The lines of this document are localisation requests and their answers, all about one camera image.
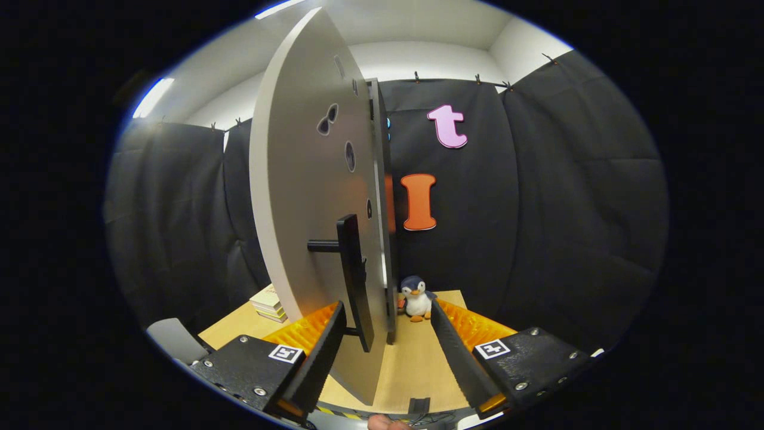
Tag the ceiling light panel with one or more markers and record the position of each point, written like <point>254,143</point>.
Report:
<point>277,8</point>
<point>153,97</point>

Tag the black backdrop cloth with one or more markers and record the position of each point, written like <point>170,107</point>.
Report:
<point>537,209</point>

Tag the row of black cloth clips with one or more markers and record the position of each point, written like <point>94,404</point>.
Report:
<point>477,79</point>

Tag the beige shoe cabinet door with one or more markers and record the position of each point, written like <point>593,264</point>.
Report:
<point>298,179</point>

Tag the yellow black hazard tape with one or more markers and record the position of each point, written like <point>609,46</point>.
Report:
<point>334,412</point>

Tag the pink edged book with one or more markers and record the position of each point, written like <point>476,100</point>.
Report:
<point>276,318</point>

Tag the penguin plush toy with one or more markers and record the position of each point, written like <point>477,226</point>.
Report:
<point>416,298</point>

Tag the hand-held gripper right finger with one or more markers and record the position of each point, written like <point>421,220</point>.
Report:
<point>459,358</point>

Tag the beige cover book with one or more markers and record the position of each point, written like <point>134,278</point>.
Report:
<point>265,297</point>

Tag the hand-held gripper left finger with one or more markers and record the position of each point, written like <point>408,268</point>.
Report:
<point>319,364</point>

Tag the yellow edged book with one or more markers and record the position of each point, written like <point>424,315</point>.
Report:
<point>271,311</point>

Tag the grey shoe cabinet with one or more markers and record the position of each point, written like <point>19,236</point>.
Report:
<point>391,298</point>

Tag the small black clamp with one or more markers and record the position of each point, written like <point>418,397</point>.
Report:
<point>419,405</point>

